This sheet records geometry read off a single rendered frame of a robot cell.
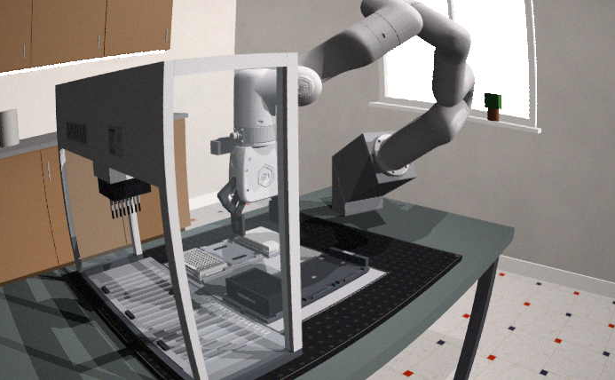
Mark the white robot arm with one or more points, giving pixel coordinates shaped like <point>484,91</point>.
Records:
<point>387,25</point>

